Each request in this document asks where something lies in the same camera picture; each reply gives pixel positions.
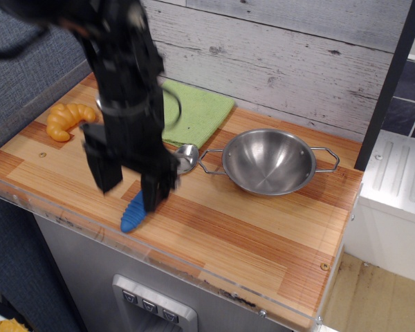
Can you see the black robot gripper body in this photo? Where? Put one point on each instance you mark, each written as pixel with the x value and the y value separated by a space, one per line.
pixel 133 136

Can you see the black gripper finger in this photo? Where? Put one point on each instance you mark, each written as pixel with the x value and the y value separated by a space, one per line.
pixel 155 189
pixel 106 170

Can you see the blue handled metal spoon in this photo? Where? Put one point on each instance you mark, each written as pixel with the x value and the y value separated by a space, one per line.
pixel 135 212

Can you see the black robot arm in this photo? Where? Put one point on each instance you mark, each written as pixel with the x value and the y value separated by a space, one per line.
pixel 118 46

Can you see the clear acrylic front guard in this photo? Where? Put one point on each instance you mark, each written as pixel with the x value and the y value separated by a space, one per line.
pixel 292 319

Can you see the orange plastic croissant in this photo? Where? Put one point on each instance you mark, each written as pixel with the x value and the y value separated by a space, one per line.
pixel 62 117

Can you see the green folded cloth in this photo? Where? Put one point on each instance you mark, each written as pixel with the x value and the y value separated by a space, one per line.
pixel 192 115

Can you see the grey toy fridge cabinet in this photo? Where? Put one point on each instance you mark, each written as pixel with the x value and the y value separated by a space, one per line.
pixel 88 266

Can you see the silver dispenser button panel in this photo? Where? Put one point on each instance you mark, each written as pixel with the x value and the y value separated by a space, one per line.
pixel 144 309

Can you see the yellow toy on floor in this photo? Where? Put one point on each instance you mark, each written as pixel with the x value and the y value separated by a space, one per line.
pixel 12 326

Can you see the white toy sink unit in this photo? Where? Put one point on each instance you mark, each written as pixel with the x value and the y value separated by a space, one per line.
pixel 382 228

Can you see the steel bowl with wire handles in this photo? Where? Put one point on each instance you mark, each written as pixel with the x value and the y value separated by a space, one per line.
pixel 269 162

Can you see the dark right vertical post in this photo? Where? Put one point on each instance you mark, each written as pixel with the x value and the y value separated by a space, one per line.
pixel 396 67

